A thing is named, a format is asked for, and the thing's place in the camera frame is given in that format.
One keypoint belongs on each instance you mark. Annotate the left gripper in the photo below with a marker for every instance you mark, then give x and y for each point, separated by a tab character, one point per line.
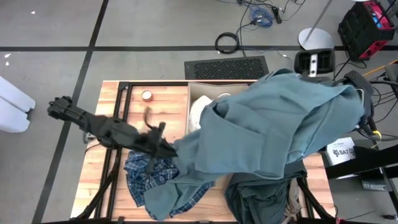
152	141

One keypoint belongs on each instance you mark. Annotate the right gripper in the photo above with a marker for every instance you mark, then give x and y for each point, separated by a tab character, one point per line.
368	112

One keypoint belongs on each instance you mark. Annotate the blue plaid shirt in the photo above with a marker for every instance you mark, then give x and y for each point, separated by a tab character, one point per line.
140	177

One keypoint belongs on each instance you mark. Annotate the white fluffy garment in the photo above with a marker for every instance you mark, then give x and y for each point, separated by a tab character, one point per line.
197	112

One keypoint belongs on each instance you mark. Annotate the beige fabric storage box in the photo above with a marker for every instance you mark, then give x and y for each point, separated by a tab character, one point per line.
199	88

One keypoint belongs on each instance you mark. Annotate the teal shirt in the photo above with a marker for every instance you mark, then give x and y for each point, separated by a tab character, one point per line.
264	124

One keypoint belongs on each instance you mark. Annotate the dark green garment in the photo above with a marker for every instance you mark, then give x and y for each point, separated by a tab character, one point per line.
258	199

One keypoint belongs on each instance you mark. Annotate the beige garment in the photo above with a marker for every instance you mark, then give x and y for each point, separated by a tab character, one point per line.
293	202

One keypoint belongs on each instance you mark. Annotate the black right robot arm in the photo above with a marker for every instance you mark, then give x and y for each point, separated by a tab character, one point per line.
353	81

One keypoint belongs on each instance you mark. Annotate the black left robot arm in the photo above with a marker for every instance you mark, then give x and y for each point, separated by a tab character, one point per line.
93	124

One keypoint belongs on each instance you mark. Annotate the yellow rod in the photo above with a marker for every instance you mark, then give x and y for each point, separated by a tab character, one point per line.
379	69

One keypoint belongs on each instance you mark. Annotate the white printed box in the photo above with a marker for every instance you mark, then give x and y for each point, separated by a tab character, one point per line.
340	151

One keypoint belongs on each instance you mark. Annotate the black side shelf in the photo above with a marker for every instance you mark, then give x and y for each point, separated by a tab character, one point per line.
370	161

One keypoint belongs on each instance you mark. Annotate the small round tape roll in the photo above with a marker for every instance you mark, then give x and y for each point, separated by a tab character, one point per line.
146	95

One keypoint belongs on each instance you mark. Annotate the red and black case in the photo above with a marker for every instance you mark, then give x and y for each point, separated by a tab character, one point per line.
360	31

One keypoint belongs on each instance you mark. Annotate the grey round-base lamp stand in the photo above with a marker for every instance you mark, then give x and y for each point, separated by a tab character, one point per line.
317	39

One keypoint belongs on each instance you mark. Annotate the black power strip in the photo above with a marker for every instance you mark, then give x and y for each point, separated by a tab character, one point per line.
277	15

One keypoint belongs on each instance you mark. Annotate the white moulded object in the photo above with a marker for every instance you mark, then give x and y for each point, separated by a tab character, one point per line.
12	105

